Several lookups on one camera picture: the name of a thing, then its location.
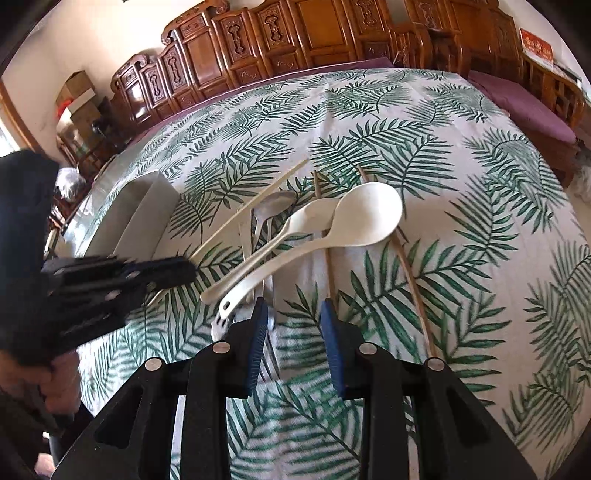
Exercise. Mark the stack of cardboard boxes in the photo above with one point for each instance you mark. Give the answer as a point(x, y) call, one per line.
point(78, 99)

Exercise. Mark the metal spoon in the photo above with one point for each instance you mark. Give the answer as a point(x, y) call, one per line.
point(277, 203)

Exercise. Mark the carved wooden sofa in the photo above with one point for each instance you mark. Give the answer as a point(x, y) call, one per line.
point(240, 41)

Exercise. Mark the grey fuzzy bundle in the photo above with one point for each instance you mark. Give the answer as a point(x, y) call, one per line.
point(70, 182)

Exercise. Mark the person's left hand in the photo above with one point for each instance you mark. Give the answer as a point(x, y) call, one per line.
point(62, 383)

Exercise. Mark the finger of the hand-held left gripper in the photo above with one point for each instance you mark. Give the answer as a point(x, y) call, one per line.
point(101, 300)
point(161, 272)

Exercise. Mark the white utensil container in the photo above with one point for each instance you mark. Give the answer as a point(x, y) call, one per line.
point(138, 217)

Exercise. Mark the glass side cabinet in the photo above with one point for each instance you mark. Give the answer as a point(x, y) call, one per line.
point(85, 147)

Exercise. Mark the thin metal utensil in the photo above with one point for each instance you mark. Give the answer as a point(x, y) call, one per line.
point(272, 318)

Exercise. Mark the leaf print cloth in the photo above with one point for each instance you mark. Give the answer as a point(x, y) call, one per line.
point(461, 184)

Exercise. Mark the wooden armchair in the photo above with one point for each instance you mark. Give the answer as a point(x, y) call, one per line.
point(415, 41)

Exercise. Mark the purple seat cushion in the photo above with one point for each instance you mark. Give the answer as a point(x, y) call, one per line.
point(521, 104)

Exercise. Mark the wooden side bench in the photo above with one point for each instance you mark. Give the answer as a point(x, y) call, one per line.
point(554, 92)

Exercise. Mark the small white plastic spoon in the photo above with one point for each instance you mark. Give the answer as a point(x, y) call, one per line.
point(314, 214)

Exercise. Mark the red calendar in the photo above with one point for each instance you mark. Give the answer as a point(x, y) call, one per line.
point(536, 46)

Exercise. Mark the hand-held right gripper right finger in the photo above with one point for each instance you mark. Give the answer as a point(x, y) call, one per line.
point(333, 360)

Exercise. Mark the small white utensil end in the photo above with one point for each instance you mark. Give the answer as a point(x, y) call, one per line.
point(219, 330)

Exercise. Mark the large white plastic spoon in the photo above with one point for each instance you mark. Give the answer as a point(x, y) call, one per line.
point(369, 212)

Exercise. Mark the white plastic bag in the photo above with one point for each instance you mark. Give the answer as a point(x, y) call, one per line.
point(582, 184)

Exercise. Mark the long brown wooden chopstick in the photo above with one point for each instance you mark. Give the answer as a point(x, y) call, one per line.
point(415, 295)

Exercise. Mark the short brown wooden chopstick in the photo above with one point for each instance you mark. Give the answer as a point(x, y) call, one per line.
point(323, 240)

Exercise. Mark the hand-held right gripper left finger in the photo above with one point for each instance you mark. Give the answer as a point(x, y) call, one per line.
point(258, 350)

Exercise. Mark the person's left forearm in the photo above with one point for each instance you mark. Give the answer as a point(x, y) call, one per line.
point(18, 429)

